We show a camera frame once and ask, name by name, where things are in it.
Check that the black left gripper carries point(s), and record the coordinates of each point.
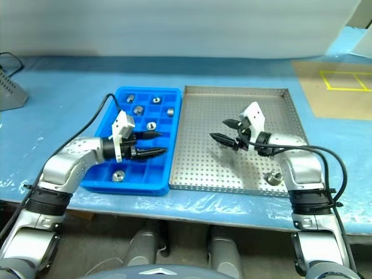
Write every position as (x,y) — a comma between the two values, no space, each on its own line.
(129,149)

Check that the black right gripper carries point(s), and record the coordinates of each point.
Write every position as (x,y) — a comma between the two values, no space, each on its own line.
(243,137)

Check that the metal nut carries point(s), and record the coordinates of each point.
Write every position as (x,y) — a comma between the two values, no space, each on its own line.
(170,111)
(151,125)
(118,175)

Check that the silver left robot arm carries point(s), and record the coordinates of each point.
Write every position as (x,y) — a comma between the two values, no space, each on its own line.
(72,157)

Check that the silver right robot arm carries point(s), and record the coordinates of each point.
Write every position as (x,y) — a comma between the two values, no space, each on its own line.
(302,165)

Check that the blue compartment tray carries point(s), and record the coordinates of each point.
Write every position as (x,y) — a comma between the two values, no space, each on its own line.
(154,174)

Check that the perforated metal tray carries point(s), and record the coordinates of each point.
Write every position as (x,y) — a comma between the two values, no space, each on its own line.
(203,116)

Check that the brown cardboard sheet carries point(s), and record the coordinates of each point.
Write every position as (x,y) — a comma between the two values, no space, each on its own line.
(314,98)

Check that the grey rounded robot leg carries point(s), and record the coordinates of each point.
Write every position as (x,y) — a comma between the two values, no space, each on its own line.
(223,250)
(142,247)

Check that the dark grey robot torso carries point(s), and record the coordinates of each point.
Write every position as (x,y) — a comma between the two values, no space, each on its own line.
(151,273)

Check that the grey perforated metal device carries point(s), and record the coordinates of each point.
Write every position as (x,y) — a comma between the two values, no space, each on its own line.
(11,96)

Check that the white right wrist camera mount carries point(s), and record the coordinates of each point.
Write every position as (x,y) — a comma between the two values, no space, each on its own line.
(255,116)

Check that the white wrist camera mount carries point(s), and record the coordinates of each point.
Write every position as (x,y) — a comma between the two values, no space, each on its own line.
(122,125)
(255,116)

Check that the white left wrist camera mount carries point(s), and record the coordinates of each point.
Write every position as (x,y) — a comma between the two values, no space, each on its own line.
(122,125)

